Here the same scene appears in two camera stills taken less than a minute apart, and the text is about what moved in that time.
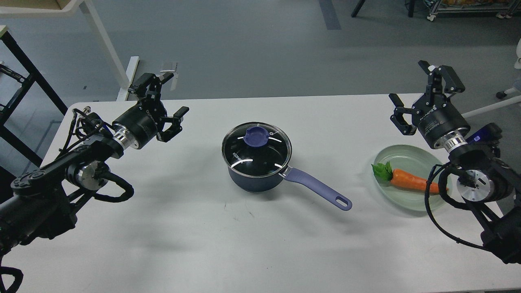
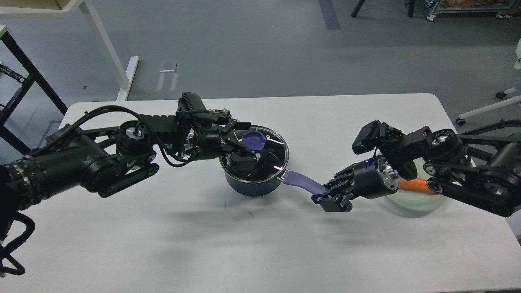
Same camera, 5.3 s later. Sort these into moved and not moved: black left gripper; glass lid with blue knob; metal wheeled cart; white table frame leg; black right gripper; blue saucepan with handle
Moved: blue saucepan with handle; black right gripper; glass lid with blue knob; black left gripper
Not moved: metal wheeled cart; white table frame leg
